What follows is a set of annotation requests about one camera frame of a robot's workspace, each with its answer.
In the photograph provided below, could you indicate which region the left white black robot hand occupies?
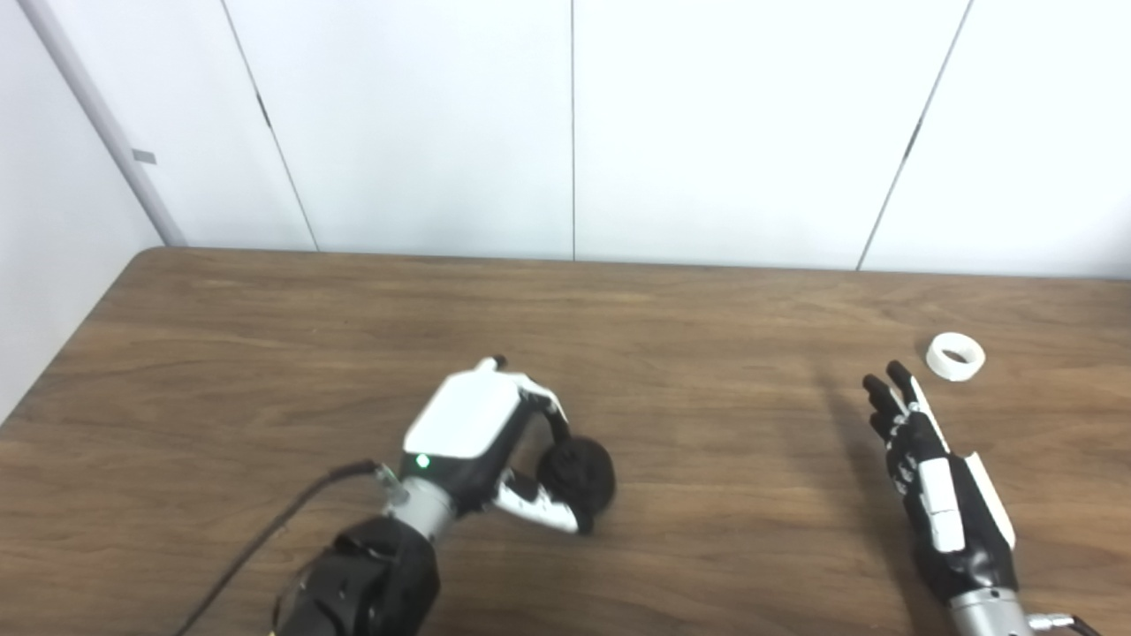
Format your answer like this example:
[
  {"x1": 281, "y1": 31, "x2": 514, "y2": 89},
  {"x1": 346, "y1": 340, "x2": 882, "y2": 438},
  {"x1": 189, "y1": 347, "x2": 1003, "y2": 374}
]
[{"x1": 402, "y1": 355, "x2": 593, "y2": 535}]

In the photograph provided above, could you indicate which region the gray wall corner post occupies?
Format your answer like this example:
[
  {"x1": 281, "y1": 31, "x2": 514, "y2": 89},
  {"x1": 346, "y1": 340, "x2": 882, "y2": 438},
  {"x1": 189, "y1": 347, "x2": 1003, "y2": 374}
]
[{"x1": 18, "y1": 0, "x2": 188, "y2": 248}]

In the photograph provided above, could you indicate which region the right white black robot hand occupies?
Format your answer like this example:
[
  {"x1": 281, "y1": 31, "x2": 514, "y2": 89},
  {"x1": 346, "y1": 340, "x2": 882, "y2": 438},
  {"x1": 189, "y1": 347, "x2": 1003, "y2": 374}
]
[{"x1": 862, "y1": 360, "x2": 1019, "y2": 602}]

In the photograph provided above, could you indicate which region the round black part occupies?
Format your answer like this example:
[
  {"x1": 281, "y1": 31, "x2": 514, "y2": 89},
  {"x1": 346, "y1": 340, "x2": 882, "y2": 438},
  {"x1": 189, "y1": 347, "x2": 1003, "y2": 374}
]
[{"x1": 537, "y1": 436, "x2": 617, "y2": 535}]

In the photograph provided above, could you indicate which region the white ring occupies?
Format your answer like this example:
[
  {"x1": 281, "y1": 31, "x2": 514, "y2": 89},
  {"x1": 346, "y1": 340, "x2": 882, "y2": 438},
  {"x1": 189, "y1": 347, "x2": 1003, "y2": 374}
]
[{"x1": 925, "y1": 332, "x2": 986, "y2": 382}]

